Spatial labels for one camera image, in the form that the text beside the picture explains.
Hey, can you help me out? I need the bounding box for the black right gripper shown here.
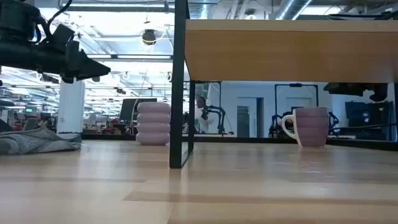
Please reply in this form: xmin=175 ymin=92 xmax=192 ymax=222
xmin=323 ymin=82 xmax=389 ymax=103

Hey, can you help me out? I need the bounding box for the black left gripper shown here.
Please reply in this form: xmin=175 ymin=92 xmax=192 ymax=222
xmin=12 ymin=39 xmax=111 ymax=84

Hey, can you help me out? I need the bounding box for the purple mug with white handle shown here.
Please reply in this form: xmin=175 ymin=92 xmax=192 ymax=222
xmin=281 ymin=106 xmax=330 ymax=148

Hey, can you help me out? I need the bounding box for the large purple ribbed mug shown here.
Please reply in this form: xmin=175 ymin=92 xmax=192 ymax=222
xmin=136 ymin=101 xmax=172 ymax=146

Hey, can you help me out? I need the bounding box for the wooden shelf with black legs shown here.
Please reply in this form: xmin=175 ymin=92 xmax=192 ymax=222
xmin=169 ymin=0 xmax=398 ymax=169

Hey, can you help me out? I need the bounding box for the black equipment cart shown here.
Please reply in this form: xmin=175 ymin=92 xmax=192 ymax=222
xmin=344 ymin=100 xmax=394 ymax=141

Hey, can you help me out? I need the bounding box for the white pillar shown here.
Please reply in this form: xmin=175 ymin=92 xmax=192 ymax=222
xmin=56 ymin=78 xmax=86 ymax=135

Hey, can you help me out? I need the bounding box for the dark background monitor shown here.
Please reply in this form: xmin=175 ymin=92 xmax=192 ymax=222
xmin=119 ymin=98 xmax=158 ymax=123

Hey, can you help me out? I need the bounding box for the grey folded cloth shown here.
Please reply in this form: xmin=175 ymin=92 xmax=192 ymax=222
xmin=0 ymin=122 xmax=83 ymax=156

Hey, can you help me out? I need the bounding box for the person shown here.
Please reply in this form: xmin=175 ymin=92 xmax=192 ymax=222
xmin=193 ymin=95 xmax=216 ymax=135

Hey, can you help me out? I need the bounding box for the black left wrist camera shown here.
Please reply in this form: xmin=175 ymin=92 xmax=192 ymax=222
xmin=48 ymin=23 xmax=76 ymax=47

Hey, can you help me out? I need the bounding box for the black ceiling dome camera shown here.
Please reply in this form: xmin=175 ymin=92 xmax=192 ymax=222
xmin=141 ymin=28 xmax=157 ymax=46

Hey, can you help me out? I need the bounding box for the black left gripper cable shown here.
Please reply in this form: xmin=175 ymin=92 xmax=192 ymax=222
xmin=37 ymin=0 xmax=74 ymax=43

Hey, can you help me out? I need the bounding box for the black background frame stand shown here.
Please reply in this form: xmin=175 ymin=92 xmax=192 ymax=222
xmin=274 ymin=83 xmax=320 ymax=138

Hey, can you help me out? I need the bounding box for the black aluminium table frame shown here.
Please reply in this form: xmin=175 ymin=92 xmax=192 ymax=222
xmin=81 ymin=133 xmax=398 ymax=152

